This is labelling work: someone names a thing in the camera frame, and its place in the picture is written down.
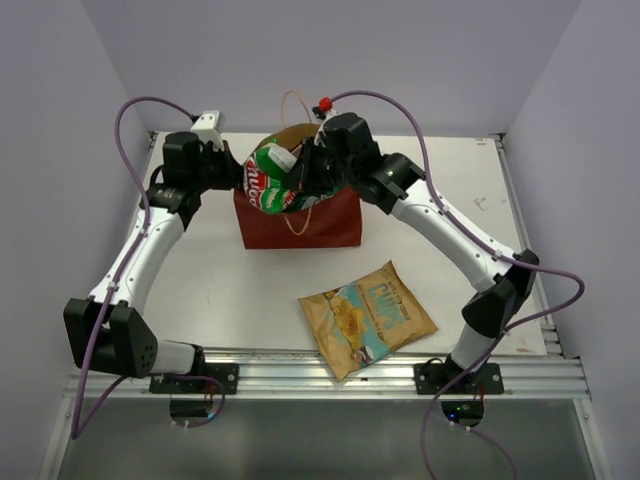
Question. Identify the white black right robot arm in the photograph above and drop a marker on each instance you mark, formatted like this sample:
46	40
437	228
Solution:
501	277

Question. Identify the red brown paper bag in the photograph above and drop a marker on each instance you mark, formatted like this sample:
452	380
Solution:
334	222

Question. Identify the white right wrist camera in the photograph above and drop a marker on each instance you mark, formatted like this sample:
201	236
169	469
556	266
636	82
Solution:
327	110

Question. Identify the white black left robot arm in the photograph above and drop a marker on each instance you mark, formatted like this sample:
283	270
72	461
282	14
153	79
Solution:
107	331

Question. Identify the aluminium table frame rail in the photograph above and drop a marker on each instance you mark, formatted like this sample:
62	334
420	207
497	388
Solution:
241	305

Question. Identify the light green Chuba chips bag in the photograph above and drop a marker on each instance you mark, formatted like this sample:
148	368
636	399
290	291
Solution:
274	160

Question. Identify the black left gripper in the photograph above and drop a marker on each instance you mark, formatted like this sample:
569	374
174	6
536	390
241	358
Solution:
232	169

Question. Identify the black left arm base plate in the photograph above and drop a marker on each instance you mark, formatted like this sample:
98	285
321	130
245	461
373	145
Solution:
214	378

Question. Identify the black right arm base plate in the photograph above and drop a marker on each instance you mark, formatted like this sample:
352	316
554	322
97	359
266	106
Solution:
436	376

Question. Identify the red Chuba chips bag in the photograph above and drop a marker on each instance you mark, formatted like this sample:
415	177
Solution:
255	182

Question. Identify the dark green chips bag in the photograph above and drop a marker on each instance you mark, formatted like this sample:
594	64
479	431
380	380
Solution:
278	200

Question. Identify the tan kettle chips bag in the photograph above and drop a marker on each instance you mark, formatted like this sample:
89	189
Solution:
364	321

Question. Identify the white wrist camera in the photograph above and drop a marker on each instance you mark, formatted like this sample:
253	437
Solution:
327	110
206	127

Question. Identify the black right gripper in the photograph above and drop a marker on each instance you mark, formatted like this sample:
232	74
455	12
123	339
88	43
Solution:
303	178

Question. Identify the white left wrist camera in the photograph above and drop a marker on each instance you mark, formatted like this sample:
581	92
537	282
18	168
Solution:
206	127

